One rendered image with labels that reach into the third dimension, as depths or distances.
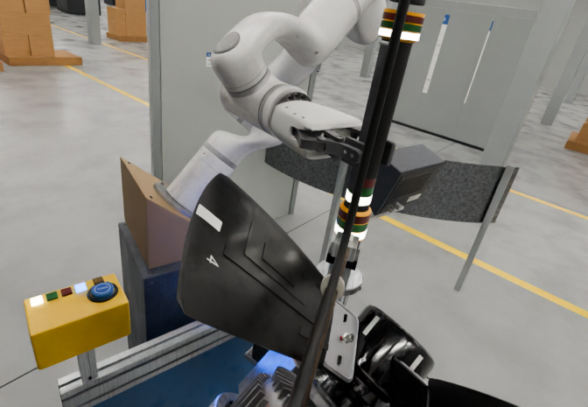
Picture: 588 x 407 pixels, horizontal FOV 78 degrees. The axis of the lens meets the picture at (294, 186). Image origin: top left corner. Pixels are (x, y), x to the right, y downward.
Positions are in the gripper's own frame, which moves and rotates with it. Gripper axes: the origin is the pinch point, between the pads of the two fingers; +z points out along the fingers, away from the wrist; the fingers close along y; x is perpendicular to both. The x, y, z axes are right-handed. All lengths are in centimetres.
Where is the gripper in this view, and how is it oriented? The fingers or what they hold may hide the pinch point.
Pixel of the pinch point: (368, 151)
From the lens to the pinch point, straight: 46.8
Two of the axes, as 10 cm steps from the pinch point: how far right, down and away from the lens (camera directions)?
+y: -7.7, 1.7, -6.1
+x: 1.4, -8.9, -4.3
